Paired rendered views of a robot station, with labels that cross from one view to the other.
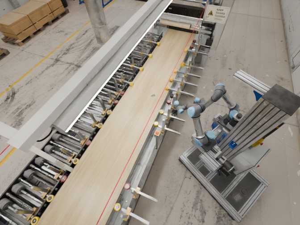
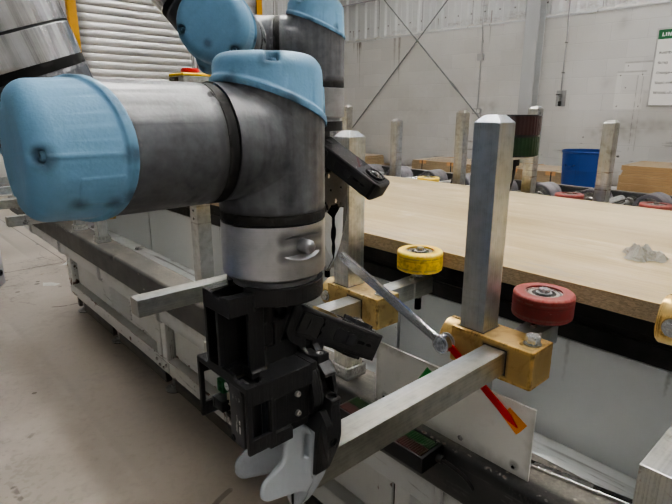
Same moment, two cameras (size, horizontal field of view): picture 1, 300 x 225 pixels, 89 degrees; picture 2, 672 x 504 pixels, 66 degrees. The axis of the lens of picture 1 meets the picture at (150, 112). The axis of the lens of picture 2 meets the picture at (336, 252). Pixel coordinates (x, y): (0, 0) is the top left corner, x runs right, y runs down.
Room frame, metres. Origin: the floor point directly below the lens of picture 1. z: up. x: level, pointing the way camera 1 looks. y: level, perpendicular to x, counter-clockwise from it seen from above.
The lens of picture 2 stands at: (1.66, -1.06, 1.14)
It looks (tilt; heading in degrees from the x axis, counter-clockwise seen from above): 15 degrees down; 113
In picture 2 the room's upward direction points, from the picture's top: straight up
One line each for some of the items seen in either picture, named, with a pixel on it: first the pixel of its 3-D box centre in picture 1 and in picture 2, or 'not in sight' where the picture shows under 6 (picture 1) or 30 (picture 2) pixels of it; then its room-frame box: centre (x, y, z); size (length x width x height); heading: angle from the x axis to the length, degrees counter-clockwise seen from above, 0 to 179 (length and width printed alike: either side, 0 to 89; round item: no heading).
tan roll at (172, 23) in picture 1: (182, 25); not in sight; (3.95, -0.92, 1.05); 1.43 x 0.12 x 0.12; 65
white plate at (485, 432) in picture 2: not in sight; (443, 403); (1.55, -0.42, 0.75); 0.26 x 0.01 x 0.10; 155
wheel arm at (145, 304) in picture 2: (167, 129); (248, 280); (1.14, -0.27, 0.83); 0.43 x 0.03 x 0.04; 65
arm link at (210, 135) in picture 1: (209, 136); not in sight; (0.82, -0.76, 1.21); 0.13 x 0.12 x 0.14; 114
